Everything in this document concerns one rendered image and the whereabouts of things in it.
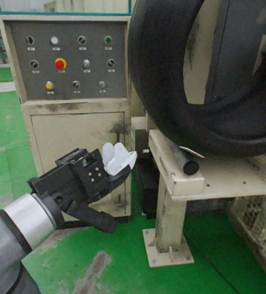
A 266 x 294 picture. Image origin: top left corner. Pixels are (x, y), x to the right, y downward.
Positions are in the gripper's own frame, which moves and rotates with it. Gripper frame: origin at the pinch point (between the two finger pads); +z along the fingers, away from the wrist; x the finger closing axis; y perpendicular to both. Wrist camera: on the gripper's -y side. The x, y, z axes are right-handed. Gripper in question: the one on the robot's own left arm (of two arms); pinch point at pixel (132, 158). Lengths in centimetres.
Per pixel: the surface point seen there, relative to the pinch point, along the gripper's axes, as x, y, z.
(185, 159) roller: 0.6, -10.5, 17.3
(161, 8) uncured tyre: -6.6, 24.8, 14.5
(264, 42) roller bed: -1, 6, 86
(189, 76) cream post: 14, 6, 51
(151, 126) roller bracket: 27.6, -7.3, 36.0
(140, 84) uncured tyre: 2.6, 12.8, 12.3
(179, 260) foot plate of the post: 44, -95, 39
